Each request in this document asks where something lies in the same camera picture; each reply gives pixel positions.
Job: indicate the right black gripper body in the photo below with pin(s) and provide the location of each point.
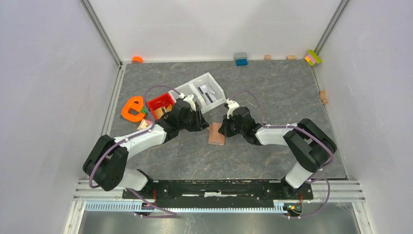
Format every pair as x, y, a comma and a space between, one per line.
232, 128

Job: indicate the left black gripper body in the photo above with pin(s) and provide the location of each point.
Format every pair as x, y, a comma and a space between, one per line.
192, 121

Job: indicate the tan leather card holder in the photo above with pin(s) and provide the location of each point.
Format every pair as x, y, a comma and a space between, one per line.
215, 138

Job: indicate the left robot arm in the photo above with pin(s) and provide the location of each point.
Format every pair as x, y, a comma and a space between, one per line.
106, 163

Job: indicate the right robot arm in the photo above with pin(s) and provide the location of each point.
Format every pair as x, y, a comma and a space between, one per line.
309, 144

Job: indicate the pink square card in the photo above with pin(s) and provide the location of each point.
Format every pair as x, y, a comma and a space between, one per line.
145, 123

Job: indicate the white far plastic bin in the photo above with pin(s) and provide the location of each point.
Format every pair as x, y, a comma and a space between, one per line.
207, 78

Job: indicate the white plastic bin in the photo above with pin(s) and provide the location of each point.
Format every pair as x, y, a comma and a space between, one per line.
207, 78
190, 89

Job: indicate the tan item in red bin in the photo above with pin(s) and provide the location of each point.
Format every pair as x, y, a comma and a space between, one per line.
159, 112

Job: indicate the red plastic bin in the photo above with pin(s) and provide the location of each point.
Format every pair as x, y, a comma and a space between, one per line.
162, 100

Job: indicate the white middle plastic bin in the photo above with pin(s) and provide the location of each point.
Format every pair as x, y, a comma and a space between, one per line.
190, 89

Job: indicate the small green block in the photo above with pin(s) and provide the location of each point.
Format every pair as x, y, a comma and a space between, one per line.
143, 111

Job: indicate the blue grey toy block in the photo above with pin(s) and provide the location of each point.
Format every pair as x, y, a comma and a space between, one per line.
241, 59

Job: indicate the orange tape dispenser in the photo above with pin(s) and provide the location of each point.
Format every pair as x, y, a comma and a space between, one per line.
131, 110

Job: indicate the orange round cap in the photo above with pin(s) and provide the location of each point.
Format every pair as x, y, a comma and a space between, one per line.
136, 59

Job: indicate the curved wooden piece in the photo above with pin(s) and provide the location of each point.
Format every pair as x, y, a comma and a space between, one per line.
323, 97

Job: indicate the green pink toy block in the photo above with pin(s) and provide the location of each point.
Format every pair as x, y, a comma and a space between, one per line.
312, 58

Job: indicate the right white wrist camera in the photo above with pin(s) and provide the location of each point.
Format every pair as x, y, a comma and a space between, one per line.
231, 107

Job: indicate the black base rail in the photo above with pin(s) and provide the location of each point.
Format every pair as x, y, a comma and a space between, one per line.
240, 193

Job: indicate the light blue cable comb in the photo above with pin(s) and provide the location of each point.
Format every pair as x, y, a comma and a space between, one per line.
141, 207

